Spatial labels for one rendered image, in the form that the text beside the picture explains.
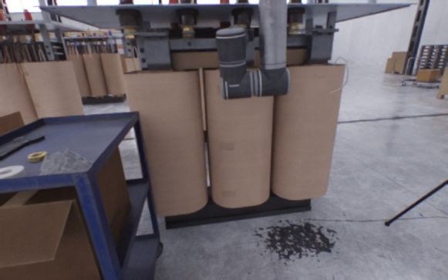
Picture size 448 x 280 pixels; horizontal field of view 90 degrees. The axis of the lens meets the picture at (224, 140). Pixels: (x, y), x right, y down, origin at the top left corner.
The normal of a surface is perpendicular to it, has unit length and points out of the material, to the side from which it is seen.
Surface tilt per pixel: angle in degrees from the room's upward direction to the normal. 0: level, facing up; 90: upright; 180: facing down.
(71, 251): 90
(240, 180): 90
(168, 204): 90
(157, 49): 90
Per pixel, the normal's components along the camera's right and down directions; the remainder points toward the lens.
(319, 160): 0.15, 0.34
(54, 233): 0.04, -0.69
